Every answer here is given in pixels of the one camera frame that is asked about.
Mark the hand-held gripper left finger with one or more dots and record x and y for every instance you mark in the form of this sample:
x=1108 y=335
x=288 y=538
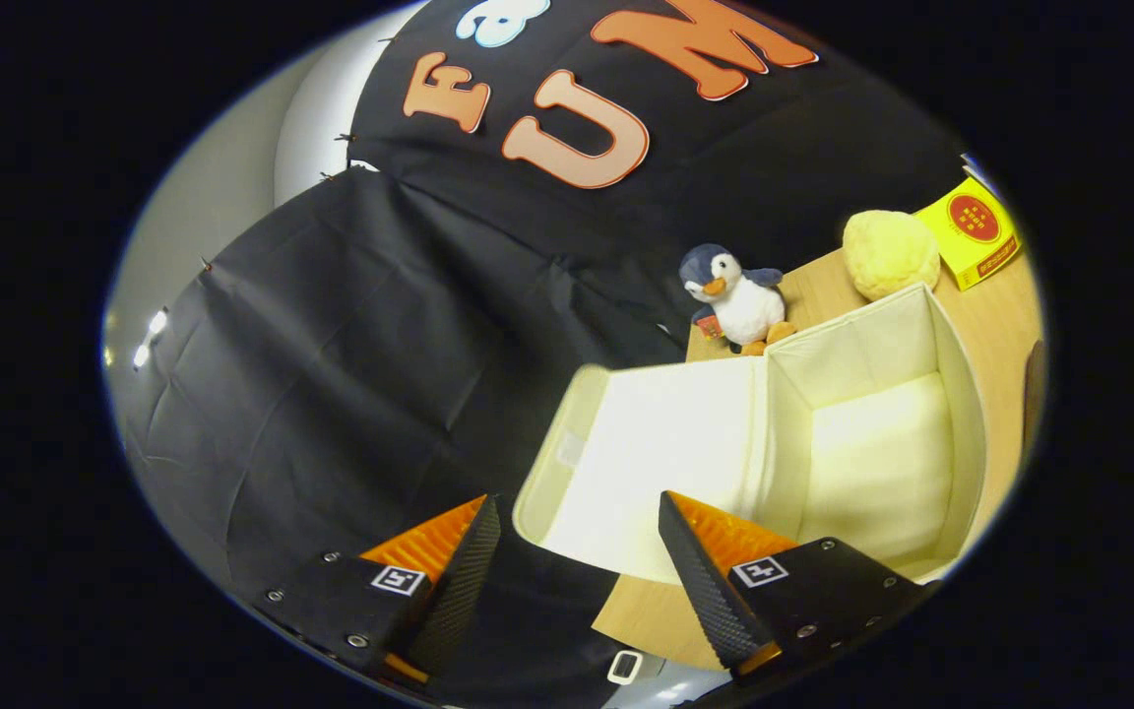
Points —
x=454 y=591

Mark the penguin plush toy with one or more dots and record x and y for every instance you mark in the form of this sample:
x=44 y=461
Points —
x=744 y=300

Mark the yellow book with red circle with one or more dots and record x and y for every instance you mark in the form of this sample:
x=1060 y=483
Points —
x=976 y=231

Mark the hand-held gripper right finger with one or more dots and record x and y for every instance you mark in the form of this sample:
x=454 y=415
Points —
x=710 y=591

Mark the yellow round plush cushion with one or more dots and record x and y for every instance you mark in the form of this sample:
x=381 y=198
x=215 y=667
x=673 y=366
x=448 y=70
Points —
x=887 y=251

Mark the beige fabric storage box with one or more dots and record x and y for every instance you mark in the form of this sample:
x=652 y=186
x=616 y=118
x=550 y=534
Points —
x=665 y=453

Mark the black backdrop cloth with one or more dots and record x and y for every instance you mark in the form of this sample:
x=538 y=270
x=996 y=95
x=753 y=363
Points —
x=380 y=345

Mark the white plastic buckle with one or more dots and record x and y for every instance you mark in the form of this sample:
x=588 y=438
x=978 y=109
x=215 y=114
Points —
x=614 y=668

